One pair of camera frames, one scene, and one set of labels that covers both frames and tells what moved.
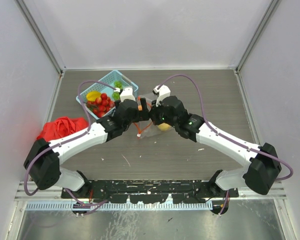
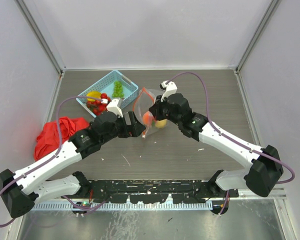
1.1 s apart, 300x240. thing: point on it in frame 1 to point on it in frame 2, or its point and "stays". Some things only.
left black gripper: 142,114 to 136,127
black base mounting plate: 151,191 stays
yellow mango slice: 93,95 stays
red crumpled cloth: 61,126 stays
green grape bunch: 116,95 stays
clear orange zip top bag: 146,128 to 153,93
